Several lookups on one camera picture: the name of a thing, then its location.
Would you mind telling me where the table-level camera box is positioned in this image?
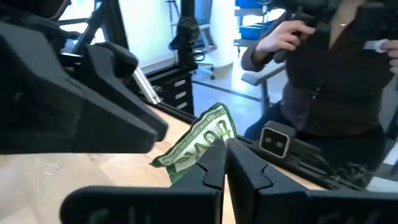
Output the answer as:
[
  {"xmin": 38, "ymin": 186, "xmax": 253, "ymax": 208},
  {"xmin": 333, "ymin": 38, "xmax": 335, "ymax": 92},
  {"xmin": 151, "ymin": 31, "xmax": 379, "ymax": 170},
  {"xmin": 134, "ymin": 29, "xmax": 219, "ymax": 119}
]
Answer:
[{"xmin": 259, "ymin": 120, "xmax": 298, "ymax": 159}]

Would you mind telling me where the black control handle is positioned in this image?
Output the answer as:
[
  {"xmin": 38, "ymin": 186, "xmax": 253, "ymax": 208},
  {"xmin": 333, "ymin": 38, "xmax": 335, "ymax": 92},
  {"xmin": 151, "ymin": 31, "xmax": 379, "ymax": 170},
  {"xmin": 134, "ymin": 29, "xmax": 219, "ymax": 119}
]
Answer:
[
  {"xmin": 273, "ymin": 0, "xmax": 330, "ymax": 63},
  {"xmin": 354, "ymin": 2, "xmax": 392, "ymax": 35}
]

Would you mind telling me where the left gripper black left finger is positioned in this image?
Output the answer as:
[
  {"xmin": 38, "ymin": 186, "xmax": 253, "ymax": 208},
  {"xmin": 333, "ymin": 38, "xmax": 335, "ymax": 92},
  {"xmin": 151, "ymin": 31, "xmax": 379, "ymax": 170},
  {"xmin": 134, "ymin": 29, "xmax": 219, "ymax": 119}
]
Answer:
[{"xmin": 60, "ymin": 138, "xmax": 227, "ymax": 224}]

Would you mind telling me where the black drawer cabinet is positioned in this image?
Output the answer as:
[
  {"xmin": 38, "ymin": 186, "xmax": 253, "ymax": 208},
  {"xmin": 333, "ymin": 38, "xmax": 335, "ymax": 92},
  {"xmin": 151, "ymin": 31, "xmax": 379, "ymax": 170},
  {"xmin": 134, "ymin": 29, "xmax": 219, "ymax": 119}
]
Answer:
[{"xmin": 146, "ymin": 63, "xmax": 200, "ymax": 116}]

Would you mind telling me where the person's hand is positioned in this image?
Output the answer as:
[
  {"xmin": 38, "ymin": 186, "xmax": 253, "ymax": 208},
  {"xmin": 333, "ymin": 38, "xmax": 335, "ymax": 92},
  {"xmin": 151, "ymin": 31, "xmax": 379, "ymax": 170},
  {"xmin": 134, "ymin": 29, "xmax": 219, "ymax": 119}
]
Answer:
[
  {"xmin": 253, "ymin": 20, "xmax": 317, "ymax": 65},
  {"xmin": 379, "ymin": 39, "xmax": 398, "ymax": 75}
]

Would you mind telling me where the grey office chair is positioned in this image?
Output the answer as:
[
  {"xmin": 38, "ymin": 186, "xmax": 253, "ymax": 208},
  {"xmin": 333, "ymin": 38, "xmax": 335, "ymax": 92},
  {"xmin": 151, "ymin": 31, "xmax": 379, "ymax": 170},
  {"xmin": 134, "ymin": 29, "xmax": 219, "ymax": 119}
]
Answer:
[{"xmin": 241, "ymin": 62, "xmax": 287, "ymax": 116}]

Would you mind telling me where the person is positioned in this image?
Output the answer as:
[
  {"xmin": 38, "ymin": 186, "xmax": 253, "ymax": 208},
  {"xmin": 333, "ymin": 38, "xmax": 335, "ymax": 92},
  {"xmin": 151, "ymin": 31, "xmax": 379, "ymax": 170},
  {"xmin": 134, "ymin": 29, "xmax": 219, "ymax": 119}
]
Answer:
[{"xmin": 241, "ymin": 0, "xmax": 398, "ymax": 187}]

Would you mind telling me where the white office chair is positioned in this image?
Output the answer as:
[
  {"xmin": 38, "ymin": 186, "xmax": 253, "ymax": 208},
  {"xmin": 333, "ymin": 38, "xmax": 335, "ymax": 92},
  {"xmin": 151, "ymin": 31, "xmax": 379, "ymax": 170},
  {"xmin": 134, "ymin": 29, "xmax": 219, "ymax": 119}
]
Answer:
[{"xmin": 191, "ymin": 23, "xmax": 218, "ymax": 80}]

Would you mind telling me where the green white sweetener packet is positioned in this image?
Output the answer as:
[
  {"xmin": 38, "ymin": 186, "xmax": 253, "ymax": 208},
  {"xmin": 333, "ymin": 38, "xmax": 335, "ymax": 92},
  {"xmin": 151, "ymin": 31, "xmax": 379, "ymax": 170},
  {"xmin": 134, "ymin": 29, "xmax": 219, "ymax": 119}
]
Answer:
[{"xmin": 150, "ymin": 101, "xmax": 239, "ymax": 184}]

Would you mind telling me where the blue storage bin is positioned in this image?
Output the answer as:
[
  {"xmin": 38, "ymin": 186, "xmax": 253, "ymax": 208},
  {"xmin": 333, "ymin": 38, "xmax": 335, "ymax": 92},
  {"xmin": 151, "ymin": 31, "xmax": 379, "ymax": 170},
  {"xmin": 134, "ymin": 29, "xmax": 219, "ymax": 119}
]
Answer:
[{"xmin": 238, "ymin": 20, "xmax": 277, "ymax": 41}]

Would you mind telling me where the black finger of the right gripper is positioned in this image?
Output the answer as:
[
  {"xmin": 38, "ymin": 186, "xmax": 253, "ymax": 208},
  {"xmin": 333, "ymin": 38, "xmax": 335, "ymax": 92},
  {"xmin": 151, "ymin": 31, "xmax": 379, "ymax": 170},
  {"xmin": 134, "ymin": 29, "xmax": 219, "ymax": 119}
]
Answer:
[
  {"xmin": 79, "ymin": 42, "xmax": 169, "ymax": 142},
  {"xmin": 0, "ymin": 21, "xmax": 158, "ymax": 155}
]

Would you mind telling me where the silver aluminium bar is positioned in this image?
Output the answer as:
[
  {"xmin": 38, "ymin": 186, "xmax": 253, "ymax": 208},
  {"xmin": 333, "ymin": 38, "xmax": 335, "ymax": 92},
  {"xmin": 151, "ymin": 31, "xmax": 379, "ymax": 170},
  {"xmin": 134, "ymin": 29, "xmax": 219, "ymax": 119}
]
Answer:
[{"xmin": 132, "ymin": 67, "xmax": 162, "ymax": 105}]

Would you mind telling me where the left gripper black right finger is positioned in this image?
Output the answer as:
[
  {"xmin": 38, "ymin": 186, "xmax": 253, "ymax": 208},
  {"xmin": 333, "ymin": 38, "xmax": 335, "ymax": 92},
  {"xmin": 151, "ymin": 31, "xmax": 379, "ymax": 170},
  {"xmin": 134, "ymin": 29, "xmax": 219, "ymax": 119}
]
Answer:
[{"xmin": 226, "ymin": 138, "xmax": 398, "ymax": 224}]

